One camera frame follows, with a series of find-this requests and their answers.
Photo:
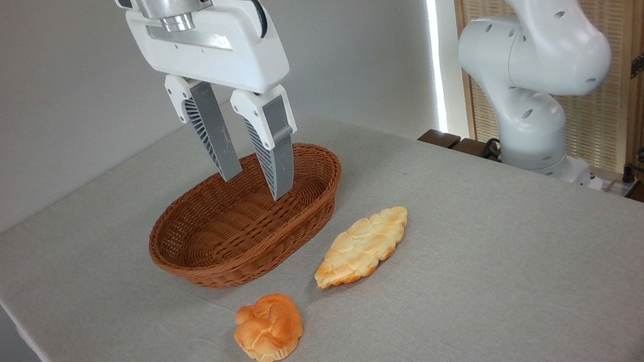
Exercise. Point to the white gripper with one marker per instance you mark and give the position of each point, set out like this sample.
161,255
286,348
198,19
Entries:
225,48

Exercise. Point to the round knotted bread roll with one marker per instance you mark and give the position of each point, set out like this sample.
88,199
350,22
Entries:
269,329

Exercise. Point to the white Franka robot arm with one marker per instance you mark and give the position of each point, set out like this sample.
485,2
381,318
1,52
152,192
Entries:
534,60

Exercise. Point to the brown woven wicker basket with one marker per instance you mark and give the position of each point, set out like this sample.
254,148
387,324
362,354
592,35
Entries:
229,246

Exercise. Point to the flat leaf-shaped bread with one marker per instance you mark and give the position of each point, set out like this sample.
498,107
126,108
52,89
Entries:
360,247

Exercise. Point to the grey tablecloth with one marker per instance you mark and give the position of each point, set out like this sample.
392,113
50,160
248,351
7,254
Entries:
507,306

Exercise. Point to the white power strip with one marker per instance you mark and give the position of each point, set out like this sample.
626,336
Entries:
616,185

